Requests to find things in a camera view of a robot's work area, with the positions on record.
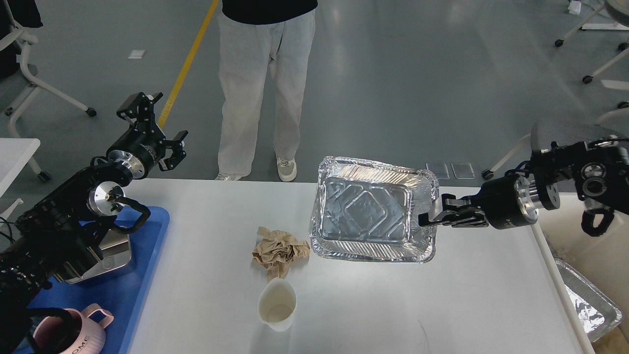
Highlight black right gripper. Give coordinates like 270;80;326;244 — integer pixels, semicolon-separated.
418;175;543;230

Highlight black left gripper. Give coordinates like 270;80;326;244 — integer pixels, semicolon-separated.
106;92;189;179

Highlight aluminium foil tray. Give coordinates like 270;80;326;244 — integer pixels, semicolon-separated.
309;155;439;264

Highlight stainless steel rectangular box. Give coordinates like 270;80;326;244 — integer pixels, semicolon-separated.
64;229;135;284

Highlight white paper cup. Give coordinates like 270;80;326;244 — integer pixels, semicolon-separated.
257;277;297;332

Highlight pink ribbed HOME mug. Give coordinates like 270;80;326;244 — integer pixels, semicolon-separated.
33;304;114;354

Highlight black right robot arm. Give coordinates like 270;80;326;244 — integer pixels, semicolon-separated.
418;137;629;237

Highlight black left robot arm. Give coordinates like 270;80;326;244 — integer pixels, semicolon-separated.
0;92;188;354

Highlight clear floor plate right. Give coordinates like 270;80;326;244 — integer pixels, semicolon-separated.
450;163;476;179

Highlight clear floor plate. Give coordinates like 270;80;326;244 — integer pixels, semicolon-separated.
426;163;450;180
450;163;476;179

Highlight clear floor plate left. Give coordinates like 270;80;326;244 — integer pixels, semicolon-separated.
426;163;450;180

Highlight person in white trousers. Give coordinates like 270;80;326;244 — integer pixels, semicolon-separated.
215;0;319;182

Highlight white side table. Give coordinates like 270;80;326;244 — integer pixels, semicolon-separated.
0;138;43;219

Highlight beige plastic bin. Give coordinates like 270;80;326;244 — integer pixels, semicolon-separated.
537;192;629;354

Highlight white chair left background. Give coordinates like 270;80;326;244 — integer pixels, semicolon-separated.
1;22;97;138

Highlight blue plastic tray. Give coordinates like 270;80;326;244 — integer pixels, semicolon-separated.
29;206;170;354

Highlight crumpled brown paper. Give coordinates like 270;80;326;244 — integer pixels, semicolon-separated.
252;226;311;282

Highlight white chair legs top right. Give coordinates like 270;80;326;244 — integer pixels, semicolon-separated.
554;0;629;84

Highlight black cables at left edge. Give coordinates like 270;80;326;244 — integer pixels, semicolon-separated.
0;216;18;241

